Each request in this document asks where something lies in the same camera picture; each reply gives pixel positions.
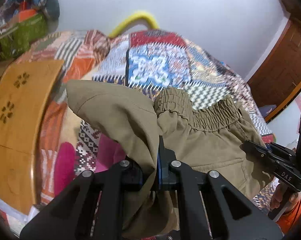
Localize olive khaki pants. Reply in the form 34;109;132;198
66;80;273;239

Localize person right hand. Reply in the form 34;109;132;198
270;181;301;213

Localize pink folded pants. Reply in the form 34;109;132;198
54;134;126;196

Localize wooden room door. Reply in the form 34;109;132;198
248;18;301;122

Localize wooden lap desk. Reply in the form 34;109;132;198
0;60;64;214

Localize striped orange bedsheet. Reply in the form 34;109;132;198
17;30;110;204

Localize patchwork patterned bed quilt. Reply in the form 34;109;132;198
72;29;276;210

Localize green storage bag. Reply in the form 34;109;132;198
0;13;48;61

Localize yellow curved tube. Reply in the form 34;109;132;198
108;11;160;38

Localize pile of colourful clothes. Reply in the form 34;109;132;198
0;0;60;30

